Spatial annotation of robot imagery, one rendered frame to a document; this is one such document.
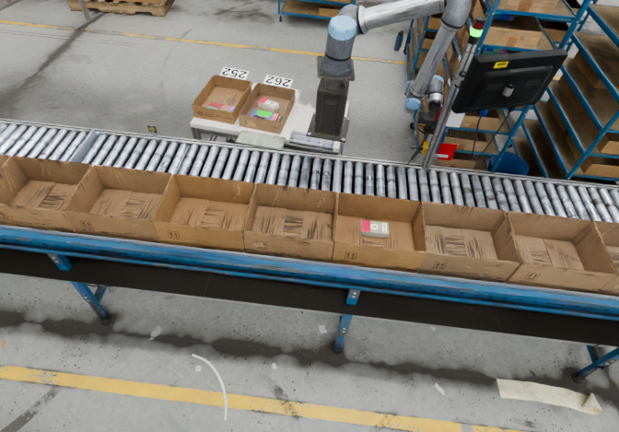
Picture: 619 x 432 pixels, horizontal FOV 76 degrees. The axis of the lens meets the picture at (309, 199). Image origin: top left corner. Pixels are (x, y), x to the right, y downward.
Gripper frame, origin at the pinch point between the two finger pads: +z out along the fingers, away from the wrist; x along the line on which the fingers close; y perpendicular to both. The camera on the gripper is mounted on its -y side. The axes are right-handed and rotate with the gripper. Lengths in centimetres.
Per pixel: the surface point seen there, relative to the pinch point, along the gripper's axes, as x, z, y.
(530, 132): -129, -52, 78
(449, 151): -12.1, 8.0, 4.2
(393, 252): 40, 78, -46
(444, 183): -10.9, 28.0, 5.7
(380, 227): 39, 64, -26
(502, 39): -27, -54, -23
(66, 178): 193, 57, 8
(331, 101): 62, -14, 13
